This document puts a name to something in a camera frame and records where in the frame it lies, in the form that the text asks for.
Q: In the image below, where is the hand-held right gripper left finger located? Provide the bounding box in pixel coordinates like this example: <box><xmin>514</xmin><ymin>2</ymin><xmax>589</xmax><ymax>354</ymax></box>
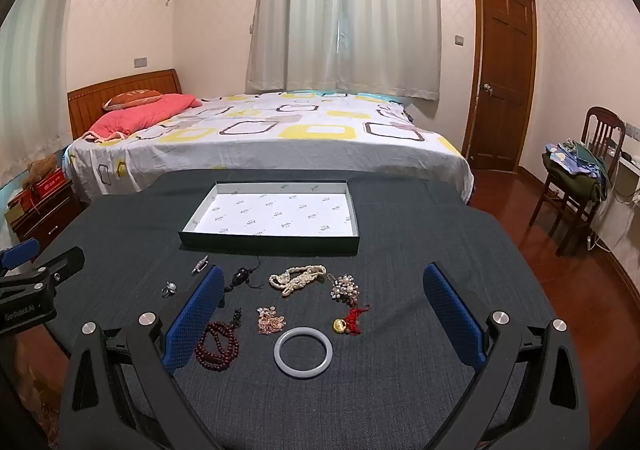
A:
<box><xmin>59</xmin><ymin>264</ymin><xmax>236</xmax><ymax>450</ymax></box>

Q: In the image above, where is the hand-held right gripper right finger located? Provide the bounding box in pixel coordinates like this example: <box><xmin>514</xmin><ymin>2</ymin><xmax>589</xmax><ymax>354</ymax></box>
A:
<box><xmin>422</xmin><ymin>262</ymin><xmax>593</xmax><ymax>450</ymax></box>

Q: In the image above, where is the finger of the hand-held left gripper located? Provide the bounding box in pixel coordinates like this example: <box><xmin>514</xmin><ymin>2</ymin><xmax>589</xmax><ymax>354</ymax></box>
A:
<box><xmin>0</xmin><ymin>246</ymin><xmax>86</xmax><ymax>292</ymax></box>
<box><xmin>0</xmin><ymin>237</ymin><xmax>41</xmax><ymax>276</ymax></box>

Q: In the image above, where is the dark red bead necklace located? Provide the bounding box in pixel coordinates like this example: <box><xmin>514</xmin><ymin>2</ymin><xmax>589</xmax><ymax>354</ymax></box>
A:
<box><xmin>196</xmin><ymin>308</ymin><xmax>244</xmax><ymax>371</ymax></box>

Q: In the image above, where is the dark gourd pendant necklace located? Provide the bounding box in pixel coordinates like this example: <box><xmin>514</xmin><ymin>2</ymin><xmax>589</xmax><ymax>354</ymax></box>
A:
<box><xmin>222</xmin><ymin>255</ymin><xmax>266</xmax><ymax>296</ymax></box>

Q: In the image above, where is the gold brooch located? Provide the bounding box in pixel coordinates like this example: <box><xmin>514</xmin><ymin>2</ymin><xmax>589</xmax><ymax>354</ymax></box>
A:
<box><xmin>256</xmin><ymin>306</ymin><xmax>286</xmax><ymax>336</ymax></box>

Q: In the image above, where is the gold pendant with red knot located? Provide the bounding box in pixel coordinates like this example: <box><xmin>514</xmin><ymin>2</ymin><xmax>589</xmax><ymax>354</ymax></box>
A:
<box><xmin>331</xmin><ymin>304</ymin><xmax>371</xmax><ymax>335</ymax></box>

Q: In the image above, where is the white jade bangle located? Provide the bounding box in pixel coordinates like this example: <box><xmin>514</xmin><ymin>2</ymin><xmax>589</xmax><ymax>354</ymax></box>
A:
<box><xmin>273</xmin><ymin>326</ymin><xmax>334</xmax><ymax>380</ymax></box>

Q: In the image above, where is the shallow white-lined box tray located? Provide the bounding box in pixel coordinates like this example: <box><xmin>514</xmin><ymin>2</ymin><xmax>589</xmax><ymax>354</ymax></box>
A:
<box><xmin>178</xmin><ymin>180</ymin><xmax>361</xmax><ymax>255</ymax></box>

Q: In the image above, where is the wooden nightstand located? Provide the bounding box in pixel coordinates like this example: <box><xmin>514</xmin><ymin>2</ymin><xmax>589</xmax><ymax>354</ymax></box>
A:
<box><xmin>5</xmin><ymin>180</ymin><xmax>83</xmax><ymax>251</ymax></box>

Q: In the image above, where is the red gift box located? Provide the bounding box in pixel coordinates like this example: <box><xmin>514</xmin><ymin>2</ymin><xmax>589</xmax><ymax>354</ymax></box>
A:
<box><xmin>22</xmin><ymin>169</ymin><xmax>68</xmax><ymax>203</ymax></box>

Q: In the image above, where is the brown teddy bear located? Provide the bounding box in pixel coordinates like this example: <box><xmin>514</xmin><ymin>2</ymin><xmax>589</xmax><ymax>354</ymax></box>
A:
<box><xmin>22</xmin><ymin>154</ymin><xmax>60</xmax><ymax>181</ymax></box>

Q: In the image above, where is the dark grey tablecloth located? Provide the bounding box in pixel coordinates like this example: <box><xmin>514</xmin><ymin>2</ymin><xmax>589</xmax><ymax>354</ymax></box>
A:
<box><xmin>15</xmin><ymin>169</ymin><xmax>563</xmax><ymax>450</ymax></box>

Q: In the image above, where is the pearl flower brooch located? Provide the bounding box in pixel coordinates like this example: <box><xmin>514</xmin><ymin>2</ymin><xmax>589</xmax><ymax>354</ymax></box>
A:
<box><xmin>329</xmin><ymin>272</ymin><xmax>360</xmax><ymax>307</ymax></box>

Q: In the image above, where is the pink quilt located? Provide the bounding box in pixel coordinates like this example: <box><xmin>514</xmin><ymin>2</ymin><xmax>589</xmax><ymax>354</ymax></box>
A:
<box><xmin>82</xmin><ymin>93</ymin><xmax>202</xmax><ymax>143</ymax></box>

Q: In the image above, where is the pale side curtain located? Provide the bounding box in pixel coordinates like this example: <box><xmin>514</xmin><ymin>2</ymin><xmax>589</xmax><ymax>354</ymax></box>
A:
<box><xmin>0</xmin><ymin>0</ymin><xmax>76</xmax><ymax>191</ymax></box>

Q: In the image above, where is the brown pillow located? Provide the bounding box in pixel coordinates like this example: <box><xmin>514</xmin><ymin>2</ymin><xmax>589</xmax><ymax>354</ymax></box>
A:
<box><xmin>102</xmin><ymin>89</ymin><xmax>163</xmax><ymax>112</ymax></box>

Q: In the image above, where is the wooden bed headboard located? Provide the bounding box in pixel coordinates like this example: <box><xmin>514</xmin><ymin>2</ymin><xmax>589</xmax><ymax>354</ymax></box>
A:
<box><xmin>67</xmin><ymin>69</ymin><xmax>183</xmax><ymax>141</ymax></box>

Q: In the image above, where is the pile of clothes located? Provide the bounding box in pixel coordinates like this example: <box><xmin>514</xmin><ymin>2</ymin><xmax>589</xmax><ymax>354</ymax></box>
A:
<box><xmin>542</xmin><ymin>139</ymin><xmax>608</xmax><ymax>203</ymax></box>

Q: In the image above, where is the white side desk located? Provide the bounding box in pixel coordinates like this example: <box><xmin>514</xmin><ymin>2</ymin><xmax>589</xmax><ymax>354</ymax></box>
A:
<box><xmin>592</xmin><ymin>150</ymin><xmax>640</xmax><ymax>261</ymax></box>

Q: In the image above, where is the patterned white bed sheet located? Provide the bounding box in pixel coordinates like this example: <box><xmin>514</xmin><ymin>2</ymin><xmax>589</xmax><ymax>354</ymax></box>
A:
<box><xmin>64</xmin><ymin>90</ymin><xmax>475</xmax><ymax>205</ymax></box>

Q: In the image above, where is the wooden chair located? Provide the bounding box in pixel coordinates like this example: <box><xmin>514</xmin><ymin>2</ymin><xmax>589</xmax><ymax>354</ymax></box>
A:
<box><xmin>529</xmin><ymin>106</ymin><xmax>627</xmax><ymax>256</ymax></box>

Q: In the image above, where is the brown wooden door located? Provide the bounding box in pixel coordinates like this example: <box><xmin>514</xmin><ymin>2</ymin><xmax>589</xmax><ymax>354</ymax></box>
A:
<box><xmin>462</xmin><ymin>0</ymin><xmax>538</xmax><ymax>173</ymax></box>

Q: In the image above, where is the pale window curtain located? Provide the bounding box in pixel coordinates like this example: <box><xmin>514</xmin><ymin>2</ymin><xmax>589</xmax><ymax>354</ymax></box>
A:
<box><xmin>246</xmin><ymin>0</ymin><xmax>442</xmax><ymax>103</ymax></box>

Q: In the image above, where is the pearl strand necklace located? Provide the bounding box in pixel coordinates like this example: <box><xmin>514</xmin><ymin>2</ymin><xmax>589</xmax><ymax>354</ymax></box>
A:
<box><xmin>269</xmin><ymin>265</ymin><xmax>327</xmax><ymax>298</ymax></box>

